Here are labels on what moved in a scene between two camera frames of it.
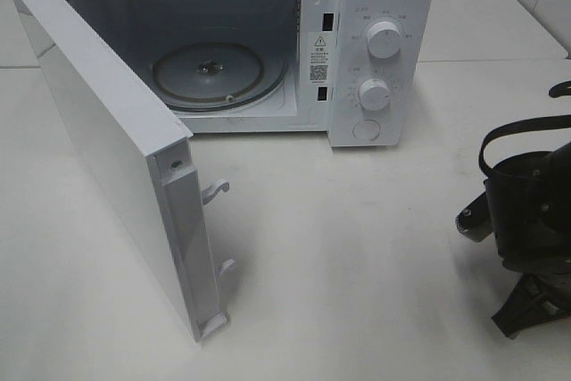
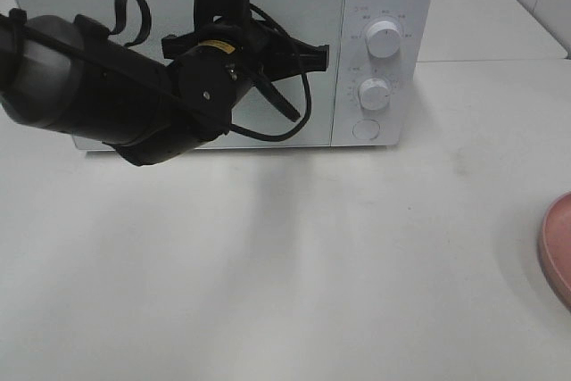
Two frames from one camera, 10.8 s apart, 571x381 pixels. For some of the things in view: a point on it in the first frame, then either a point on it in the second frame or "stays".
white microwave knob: [374, 95] stays
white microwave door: [144, 153] -> [308, 10]
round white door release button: [366, 130] stays
